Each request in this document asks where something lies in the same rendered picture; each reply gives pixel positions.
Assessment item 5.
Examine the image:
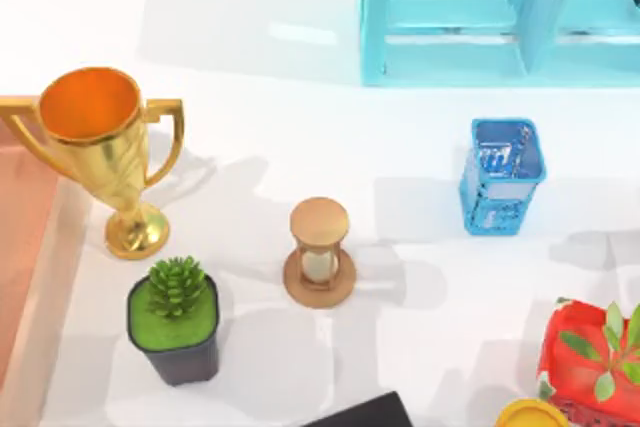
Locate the wooden hourglass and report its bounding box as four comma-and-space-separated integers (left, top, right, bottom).
282, 197, 358, 310

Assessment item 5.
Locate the blue mesh pen holder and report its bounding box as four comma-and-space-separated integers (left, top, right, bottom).
458, 117, 548, 237

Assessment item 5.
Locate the light blue rack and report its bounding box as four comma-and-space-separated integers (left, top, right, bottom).
357, 0, 640, 89

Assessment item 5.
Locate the green plant in black pot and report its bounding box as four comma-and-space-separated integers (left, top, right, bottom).
126, 255, 222, 388

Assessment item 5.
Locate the gold trophy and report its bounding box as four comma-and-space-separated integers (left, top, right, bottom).
0, 66, 186, 262

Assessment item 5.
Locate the black flat object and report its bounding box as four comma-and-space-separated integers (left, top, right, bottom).
303, 390, 414, 427

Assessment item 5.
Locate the salmon shallow box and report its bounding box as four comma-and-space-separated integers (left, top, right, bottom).
0, 95, 94, 427

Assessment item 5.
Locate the red plant pot with leaves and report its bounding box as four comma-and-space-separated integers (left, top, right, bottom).
536, 297, 640, 427

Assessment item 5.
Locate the yellow round lid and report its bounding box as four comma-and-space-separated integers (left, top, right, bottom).
493, 398, 569, 427

